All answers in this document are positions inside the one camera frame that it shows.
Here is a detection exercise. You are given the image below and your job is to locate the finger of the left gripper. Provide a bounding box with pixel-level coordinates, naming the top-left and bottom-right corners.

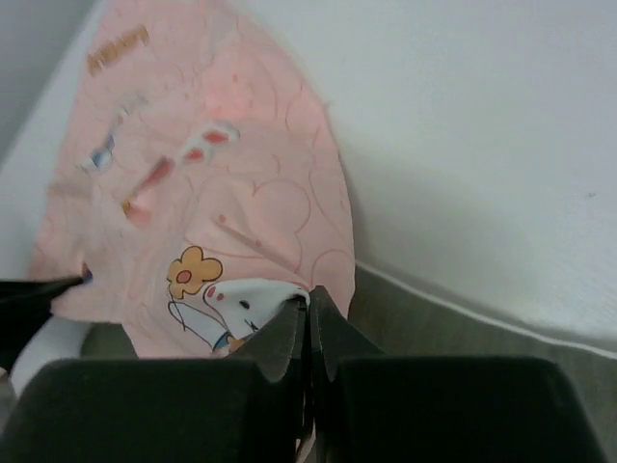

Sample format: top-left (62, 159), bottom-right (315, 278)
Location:
top-left (0, 276), bottom-right (83, 367)

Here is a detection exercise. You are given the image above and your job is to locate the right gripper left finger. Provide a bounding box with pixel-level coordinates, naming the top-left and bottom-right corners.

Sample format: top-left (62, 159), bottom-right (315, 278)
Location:
top-left (1, 295), bottom-right (307, 462)

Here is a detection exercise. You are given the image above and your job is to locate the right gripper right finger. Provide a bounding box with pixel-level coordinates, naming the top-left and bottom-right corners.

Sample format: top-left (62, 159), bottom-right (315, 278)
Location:
top-left (308, 286), bottom-right (606, 462)

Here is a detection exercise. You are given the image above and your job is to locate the grey pillow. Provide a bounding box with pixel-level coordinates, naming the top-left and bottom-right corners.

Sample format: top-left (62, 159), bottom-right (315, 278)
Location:
top-left (81, 263), bottom-right (617, 463)

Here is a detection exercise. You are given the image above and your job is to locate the pink cartoon pillowcase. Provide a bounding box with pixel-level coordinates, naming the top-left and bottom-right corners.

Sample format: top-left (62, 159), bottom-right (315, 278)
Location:
top-left (31, 1), bottom-right (355, 357)

